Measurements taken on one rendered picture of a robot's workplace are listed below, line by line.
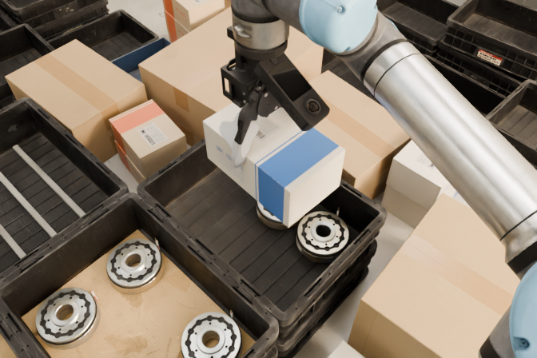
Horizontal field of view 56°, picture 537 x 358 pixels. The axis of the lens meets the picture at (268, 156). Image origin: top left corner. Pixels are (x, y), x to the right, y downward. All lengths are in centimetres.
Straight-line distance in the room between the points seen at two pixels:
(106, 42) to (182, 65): 109
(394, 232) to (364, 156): 20
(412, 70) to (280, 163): 25
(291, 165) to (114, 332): 45
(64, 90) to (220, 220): 56
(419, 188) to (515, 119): 86
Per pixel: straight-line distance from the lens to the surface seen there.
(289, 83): 68
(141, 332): 97
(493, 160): 56
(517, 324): 39
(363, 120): 123
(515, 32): 235
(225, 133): 76
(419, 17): 253
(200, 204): 109
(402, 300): 92
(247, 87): 70
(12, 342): 92
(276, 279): 98
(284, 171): 74
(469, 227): 103
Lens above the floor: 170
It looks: 49 degrees down
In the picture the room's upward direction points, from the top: straight up
